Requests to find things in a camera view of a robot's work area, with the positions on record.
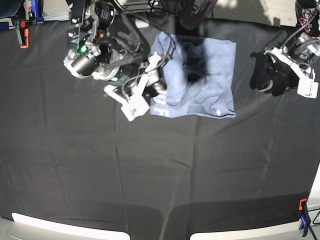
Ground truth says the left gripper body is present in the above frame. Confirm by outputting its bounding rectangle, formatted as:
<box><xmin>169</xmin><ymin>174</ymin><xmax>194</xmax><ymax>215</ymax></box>
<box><xmin>263</xmin><ymin>47</ymin><xmax>316</xmax><ymax>82</ymax></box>

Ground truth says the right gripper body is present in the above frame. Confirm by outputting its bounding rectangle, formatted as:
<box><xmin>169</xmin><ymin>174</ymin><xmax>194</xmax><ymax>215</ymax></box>
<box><xmin>103</xmin><ymin>51</ymin><xmax>170</xmax><ymax>103</ymax></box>

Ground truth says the light blue t-shirt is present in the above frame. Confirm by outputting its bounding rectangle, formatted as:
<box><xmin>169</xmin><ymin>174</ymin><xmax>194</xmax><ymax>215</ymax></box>
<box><xmin>150</xmin><ymin>32</ymin><xmax>237</xmax><ymax>119</ymax></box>

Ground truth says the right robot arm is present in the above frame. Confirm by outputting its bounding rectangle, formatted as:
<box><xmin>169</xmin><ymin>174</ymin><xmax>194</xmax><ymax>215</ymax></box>
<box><xmin>63</xmin><ymin>0</ymin><xmax>170</xmax><ymax>103</ymax></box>

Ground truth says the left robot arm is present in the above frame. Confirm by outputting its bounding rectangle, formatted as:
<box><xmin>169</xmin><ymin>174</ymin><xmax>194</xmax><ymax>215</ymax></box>
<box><xmin>250</xmin><ymin>0</ymin><xmax>320</xmax><ymax>99</ymax></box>

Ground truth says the black table cloth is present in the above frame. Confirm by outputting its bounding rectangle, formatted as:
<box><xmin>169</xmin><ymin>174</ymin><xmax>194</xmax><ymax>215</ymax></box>
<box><xmin>0</xmin><ymin>20</ymin><xmax>320</xmax><ymax>240</ymax></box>

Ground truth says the orange clamp top left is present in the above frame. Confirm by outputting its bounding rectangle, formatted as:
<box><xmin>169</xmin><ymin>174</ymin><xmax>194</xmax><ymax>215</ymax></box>
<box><xmin>14</xmin><ymin>20</ymin><xmax>29</xmax><ymax>49</ymax></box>

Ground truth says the blue clamp top left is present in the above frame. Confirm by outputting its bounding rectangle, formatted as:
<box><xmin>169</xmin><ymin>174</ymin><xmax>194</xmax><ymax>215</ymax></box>
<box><xmin>28</xmin><ymin>0</ymin><xmax>45</xmax><ymax>25</ymax></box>

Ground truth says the orange blue clamp bottom right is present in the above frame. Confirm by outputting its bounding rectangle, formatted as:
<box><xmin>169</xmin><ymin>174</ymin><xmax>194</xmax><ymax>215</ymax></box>
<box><xmin>298</xmin><ymin>198</ymin><xmax>311</xmax><ymax>237</ymax></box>

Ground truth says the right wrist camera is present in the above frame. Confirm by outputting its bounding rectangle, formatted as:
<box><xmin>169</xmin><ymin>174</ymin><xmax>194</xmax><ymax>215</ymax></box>
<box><xmin>120</xmin><ymin>94</ymin><xmax>150</xmax><ymax>122</ymax></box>

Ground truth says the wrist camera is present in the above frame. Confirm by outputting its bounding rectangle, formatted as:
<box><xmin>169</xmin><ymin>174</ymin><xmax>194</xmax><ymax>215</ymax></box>
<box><xmin>120</xmin><ymin>94</ymin><xmax>150</xmax><ymax>122</ymax></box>
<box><xmin>296</xmin><ymin>79</ymin><xmax>319</xmax><ymax>99</ymax></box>

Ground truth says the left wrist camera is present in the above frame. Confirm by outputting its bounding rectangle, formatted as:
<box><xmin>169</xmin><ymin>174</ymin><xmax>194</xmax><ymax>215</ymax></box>
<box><xmin>296</xmin><ymin>79</ymin><xmax>319</xmax><ymax>99</ymax></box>

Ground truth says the black cable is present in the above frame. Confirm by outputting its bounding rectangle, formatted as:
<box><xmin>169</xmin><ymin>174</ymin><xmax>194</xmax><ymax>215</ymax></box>
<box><xmin>159</xmin><ymin>31</ymin><xmax>176</xmax><ymax>61</ymax></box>

